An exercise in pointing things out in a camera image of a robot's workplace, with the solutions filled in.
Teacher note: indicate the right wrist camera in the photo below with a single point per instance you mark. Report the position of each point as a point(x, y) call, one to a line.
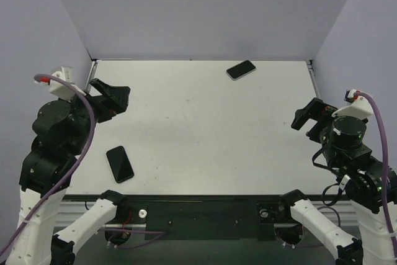
point(351, 95)

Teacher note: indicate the phone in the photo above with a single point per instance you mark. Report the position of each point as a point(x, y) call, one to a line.
point(238, 71)

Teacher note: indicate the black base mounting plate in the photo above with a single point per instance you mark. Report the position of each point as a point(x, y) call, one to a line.
point(210, 217)

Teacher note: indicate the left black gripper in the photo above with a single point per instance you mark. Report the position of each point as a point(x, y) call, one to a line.
point(101, 103)

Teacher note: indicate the black smartphone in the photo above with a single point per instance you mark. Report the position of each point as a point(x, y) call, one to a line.
point(120, 164)

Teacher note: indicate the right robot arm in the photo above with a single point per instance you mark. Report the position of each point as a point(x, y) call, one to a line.
point(354, 145)

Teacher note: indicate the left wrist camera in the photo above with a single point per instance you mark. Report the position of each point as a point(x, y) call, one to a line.
point(64, 72)

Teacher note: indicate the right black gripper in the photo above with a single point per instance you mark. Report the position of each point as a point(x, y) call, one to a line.
point(318, 123)

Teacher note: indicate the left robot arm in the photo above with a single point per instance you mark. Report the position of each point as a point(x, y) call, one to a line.
point(64, 130)

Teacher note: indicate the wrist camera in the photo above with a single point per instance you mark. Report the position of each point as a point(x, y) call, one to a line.
point(64, 72)
point(351, 95)

